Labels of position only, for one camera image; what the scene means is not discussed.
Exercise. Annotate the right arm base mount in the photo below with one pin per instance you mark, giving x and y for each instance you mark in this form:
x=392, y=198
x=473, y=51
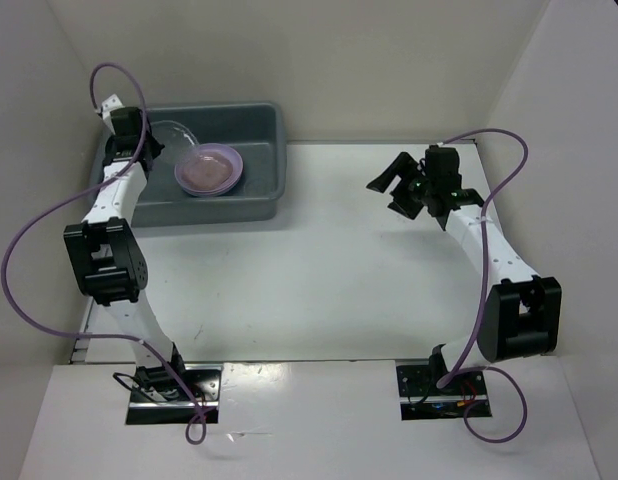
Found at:
x=420, y=399

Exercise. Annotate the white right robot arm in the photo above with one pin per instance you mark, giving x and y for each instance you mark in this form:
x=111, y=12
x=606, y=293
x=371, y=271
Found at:
x=519, y=310

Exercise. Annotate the clear bowl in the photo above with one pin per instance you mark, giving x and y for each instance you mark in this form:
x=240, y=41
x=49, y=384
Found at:
x=177, y=140

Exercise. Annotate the brown translucent square plate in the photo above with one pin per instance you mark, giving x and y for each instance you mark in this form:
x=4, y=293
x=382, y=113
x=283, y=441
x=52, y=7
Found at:
x=206, y=172

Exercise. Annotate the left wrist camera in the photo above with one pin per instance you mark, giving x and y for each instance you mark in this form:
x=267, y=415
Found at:
x=109, y=105

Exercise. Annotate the purple plastic plate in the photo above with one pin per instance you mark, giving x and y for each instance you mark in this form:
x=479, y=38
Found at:
x=227, y=151

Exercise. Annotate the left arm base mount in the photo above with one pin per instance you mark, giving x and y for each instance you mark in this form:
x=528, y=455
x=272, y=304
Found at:
x=148, y=406

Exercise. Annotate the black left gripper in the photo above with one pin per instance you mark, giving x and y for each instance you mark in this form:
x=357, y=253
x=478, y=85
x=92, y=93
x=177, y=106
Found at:
x=156, y=145

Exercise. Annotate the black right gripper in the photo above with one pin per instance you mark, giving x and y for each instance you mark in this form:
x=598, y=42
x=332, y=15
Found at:
x=402, y=165

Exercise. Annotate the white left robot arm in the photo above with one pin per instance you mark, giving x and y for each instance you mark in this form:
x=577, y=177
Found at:
x=106, y=259

